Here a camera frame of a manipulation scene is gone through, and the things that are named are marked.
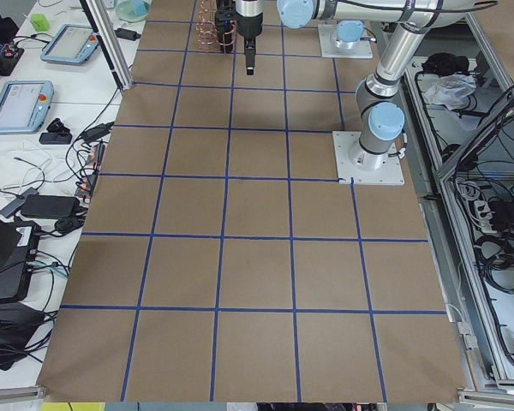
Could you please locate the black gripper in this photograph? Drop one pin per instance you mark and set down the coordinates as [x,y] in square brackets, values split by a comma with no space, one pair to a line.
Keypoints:
[248,26]

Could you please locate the dark wine bottle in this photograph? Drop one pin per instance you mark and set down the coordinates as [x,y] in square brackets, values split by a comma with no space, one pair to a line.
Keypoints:
[226,33]

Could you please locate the teal bowl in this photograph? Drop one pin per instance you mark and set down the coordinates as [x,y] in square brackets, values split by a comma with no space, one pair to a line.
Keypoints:
[132,11]

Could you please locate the upper teach pendant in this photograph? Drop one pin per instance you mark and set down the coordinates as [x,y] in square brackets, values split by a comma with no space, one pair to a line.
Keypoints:
[72,45]

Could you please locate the teach pendant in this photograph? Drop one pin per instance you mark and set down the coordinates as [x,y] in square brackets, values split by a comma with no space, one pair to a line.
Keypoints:
[72,45]
[24,105]

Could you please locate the white crumpled cloth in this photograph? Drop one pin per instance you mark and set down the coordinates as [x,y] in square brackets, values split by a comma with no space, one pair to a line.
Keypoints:
[452,91]

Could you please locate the black small device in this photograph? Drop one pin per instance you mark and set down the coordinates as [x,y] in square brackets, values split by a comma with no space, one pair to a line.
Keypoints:
[56,134]

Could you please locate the lower teach pendant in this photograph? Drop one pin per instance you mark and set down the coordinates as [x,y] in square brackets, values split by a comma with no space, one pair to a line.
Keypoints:
[24,105]

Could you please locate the black power brick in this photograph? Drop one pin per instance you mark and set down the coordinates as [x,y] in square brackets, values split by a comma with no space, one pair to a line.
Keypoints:
[49,206]

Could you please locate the black laptop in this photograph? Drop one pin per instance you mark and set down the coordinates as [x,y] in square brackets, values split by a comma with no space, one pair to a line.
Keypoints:
[19,243]

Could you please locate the copper wire wine rack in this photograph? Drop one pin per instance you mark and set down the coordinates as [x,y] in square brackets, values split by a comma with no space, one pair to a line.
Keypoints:
[205,26]

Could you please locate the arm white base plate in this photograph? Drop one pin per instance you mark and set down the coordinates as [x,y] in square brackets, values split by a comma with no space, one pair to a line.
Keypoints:
[356,166]
[345,39]

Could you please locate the aluminium cage frame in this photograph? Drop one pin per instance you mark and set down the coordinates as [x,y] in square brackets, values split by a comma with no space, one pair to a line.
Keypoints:
[470,154]

